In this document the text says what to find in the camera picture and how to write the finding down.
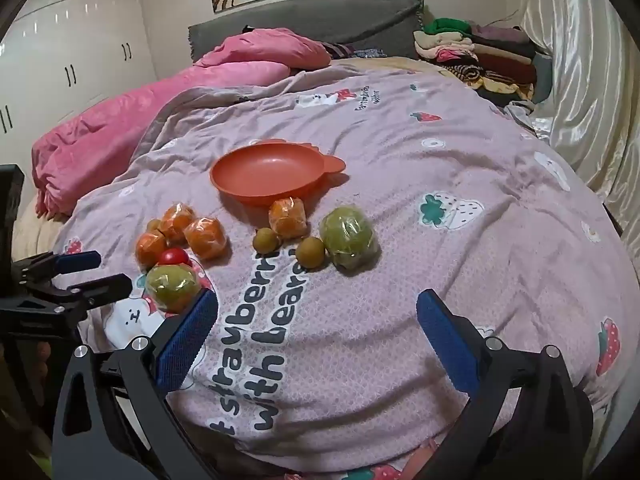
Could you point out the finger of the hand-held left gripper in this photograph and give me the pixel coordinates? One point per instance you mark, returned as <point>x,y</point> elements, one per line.
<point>107,287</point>
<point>80,260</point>

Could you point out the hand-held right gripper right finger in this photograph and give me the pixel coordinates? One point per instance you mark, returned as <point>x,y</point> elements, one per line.
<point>447,340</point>

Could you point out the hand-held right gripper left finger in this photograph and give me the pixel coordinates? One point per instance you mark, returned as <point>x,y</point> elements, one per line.
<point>187,345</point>

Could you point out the plastic-wrapped orange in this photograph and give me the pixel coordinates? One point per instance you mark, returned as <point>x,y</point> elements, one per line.
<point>287,217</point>
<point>205,237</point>
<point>150,249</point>
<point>175,220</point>

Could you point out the plastic-wrapped green fruit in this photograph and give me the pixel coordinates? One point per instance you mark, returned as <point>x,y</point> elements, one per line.
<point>348,237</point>
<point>172,285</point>

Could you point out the red cherry tomato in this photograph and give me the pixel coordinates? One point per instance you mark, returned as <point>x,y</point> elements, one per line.
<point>173,257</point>

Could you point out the brown kiwi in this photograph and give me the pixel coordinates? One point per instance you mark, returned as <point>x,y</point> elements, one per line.
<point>310,249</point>
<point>265,240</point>
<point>154,225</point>

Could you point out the orange plastic plate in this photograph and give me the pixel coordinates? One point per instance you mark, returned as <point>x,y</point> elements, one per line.
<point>270,170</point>

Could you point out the person's left hand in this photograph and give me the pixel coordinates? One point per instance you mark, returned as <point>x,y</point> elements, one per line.
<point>40,367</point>

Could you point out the mauve strawberry printed blanket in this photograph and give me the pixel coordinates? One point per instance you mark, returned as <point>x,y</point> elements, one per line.
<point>400,260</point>

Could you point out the pink quilt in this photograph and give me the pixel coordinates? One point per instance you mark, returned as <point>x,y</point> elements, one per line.
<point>125,120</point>

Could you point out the white wardrobe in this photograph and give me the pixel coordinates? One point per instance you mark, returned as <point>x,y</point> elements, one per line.
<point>75,35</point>

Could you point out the grey crumpled cloth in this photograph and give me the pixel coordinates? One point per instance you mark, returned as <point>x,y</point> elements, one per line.
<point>520,110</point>

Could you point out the pile of folded clothes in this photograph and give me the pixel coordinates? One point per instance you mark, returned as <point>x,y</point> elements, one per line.
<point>500,55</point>

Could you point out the cream satin curtain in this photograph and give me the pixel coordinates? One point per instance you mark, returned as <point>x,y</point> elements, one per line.
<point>590,85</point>

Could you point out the dark patterned pillow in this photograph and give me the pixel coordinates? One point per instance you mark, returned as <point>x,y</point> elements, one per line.
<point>350,51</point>

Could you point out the grey padded headboard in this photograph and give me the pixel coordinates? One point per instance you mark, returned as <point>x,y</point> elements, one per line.
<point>325,20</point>

